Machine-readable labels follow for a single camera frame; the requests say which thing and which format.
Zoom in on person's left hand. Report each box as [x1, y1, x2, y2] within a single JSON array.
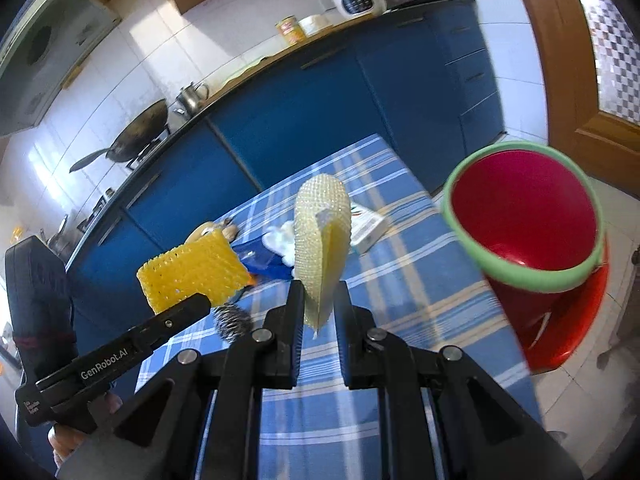
[[47, 392, 123, 463]]

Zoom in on steel wool scrubber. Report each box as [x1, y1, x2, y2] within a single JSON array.
[[214, 304, 253, 343]]

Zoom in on green and white carton box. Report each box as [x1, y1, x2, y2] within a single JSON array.
[[350, 204, 388, 254]]

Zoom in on steel teapot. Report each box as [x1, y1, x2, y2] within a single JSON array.
[[175, 82, 210, 116]]

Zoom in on pale foam fruit net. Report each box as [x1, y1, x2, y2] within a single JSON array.
[[294, 174, 354, 343]]

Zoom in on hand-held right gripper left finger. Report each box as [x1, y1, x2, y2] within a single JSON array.
[[55, 281, 305, 480]]

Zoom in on blue checkered tablecloth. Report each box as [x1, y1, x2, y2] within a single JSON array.
[[135, 132, 546, 480]]

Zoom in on range hood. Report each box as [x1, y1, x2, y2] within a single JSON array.
[[0, 0, 121, 136]]

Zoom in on gas stove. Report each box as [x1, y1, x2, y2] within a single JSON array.
[[125, 130, 172, 171]]

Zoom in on yellow tin can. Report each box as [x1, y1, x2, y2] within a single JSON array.
[[278, 16, 307, 43]]

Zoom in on wooden door with glass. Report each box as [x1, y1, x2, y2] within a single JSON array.
[[505, 0, 640, 181]]

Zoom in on yellow foam fruit net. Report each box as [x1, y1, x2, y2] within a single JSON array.
[[136, 232, 251, 315]]

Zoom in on small steel pot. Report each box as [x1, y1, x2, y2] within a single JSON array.
[[40, 215, 69, 257]]

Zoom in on blue plastic bag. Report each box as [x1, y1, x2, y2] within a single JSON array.
[[232, 237, 296, 281]]

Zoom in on black wok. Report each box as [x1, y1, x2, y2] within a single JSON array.
[[69, 99, 169, 173]]

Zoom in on blue kitchen base cabinets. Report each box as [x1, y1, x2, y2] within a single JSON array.
[[65, 0, 506, 311]]

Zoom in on red bin with green rim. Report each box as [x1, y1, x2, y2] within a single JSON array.
[[442, 141, 607, 356]]

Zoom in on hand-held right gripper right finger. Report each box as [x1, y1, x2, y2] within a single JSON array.
[[334, 281, 583, 480]]

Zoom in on white bowl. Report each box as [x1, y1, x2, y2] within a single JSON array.
[[299, 14, 331, 36]]

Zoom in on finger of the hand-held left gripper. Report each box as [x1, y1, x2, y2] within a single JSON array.
[[127, 294, 212, 350]]

